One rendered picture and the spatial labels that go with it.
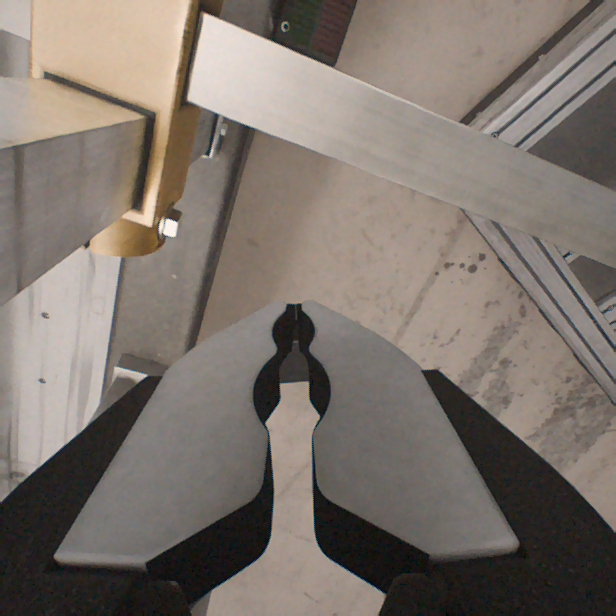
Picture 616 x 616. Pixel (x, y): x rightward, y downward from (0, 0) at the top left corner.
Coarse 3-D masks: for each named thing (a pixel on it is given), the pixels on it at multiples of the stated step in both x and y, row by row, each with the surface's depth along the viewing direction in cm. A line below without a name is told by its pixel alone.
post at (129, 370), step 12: (120, 360) 39; (132, 360) 39; (144, 360) 40; (120, 372) 38; (132, 372) 38; (144, 372) 39; (156, 372) 39; (120, 384) 37; (132, 384) 38; (108, 396) 35; (120, 396) 36
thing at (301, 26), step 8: (296, 0) 26; (304, 0) 26; (312, 0) 26; (320, 0) 26; (296, 8) 26; (304, 8) 26; (312, 8) 26; (296, 16) 26; (304, 16) 27; (312, 16) 27; (288, 24) 27; (296, 24) 27; (304, 24) 27; (312, 24) 27; (288, 32) 27; (296, 32) 27; (304, 32) 27; (296, 40) 27; (304, 40) 27
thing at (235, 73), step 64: (0, 0) 13; (192, 64) 14; (256, 64) 15; (320, 64) 15; (256, 128) 16; (320, 128) 16; (384, 128) 16; (448, 128) 16; (448, 192) 17; (512, 192) 17; (576, 192) 17
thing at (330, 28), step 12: (336, 0) 26; (348, 0) 26; (324, 12) 26; (336, 12) 26; (348, 12) 26; (324, 24) 27; (336, 24) 27; (324, 36) 27; (336, 36) 27; (324, 48) 27; (336, 48) 27
